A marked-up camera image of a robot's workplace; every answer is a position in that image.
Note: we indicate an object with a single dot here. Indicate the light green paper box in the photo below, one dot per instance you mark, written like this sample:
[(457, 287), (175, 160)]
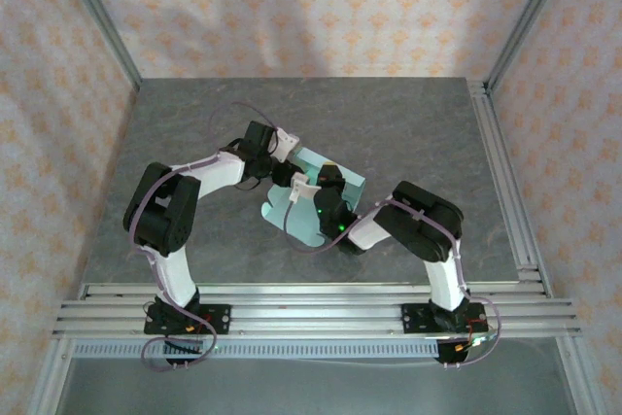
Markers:
[(301, 220)]

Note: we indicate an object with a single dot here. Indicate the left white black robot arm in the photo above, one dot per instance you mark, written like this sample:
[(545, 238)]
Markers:
[(175, 274)]

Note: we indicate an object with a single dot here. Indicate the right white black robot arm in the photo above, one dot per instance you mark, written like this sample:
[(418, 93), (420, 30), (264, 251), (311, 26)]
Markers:
[(423, 220)]

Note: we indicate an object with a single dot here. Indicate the grey metal panel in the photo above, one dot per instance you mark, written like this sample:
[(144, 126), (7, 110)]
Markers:
[(316, 390)]

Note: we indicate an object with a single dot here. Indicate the black controller board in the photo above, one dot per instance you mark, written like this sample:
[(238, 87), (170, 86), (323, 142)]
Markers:
[(449, 354), (182, 349)]

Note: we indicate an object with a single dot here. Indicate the aluminium mounting rail beam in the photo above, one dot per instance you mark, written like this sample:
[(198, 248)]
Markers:
[(316, 313)]

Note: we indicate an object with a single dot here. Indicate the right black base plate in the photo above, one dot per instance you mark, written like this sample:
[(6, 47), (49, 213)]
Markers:
[(413, 318)]

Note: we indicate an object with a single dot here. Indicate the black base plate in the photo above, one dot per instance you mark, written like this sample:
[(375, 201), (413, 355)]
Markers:
[(218, 318), (413, 318)]

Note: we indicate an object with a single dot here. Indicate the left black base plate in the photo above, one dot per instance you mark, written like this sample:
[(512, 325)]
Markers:
[(218, 318)]

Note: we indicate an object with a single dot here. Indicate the aluminium side rail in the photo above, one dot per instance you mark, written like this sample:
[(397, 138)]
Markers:
[(491, 133)]

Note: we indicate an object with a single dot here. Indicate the aluminium frame post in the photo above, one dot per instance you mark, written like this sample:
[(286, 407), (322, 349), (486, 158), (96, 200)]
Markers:
[(530, 11), (98, 11)]

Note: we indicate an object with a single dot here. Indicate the aluminium frame leg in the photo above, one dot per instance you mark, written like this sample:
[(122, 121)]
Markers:
[(578, 376), (51, 376)]

